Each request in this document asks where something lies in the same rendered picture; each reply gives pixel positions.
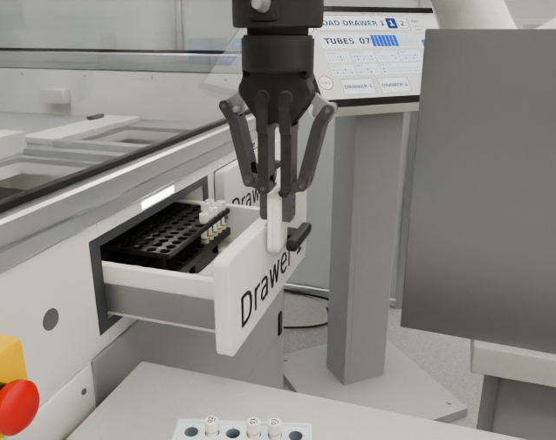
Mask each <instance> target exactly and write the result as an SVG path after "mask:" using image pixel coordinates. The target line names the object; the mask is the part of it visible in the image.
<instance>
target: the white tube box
mask: <svg viewBox="0 0 556 440"><path fill-rule="evenodd" d="M204 421H205V419H181V418H180V419H179V420H178V423H177V425H176V428H175V433H174V435H173V438H172V440H271V439H270V438H269V434H268V422H260V437H259V438H257V439H249V438H248V433H247V421H228V420H218V426H219V428H218V436H216V437H206V431H205V423H204ZM279 440H312V424H311V423H282V430H281V438H279Z"/></svg>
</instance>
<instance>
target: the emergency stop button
mask: <svg viewBox="0 0 556 440"><path fill-rule="evenodd" d="M38 407H39V393H38V388H37V386H36V385H35V383H34V382H31V381H28V380H24V379H16V380H14V381H12V382H9V383H7V384H6V385H5V386H4V387H3V388H2V389H1V390H0V434H2V435H5V436H8V437H11V436H15V435H17V434H18V433H20V432H21V431H23V430H24V429H25V428H27V427H28V426H29V425H30V424H31V422H32V421H33V419H34V418H35V416H36V414H37V412H38Z"/></svg>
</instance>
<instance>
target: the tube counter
mask: <svg viewBox="0 0 556 440"><path fill-rule="evenodd" d="M356 36H357V38H358V40H359V43H360V47H361V48H367V47H418V45H417V43H416V41H415V37H414V34H356Z"/></svg>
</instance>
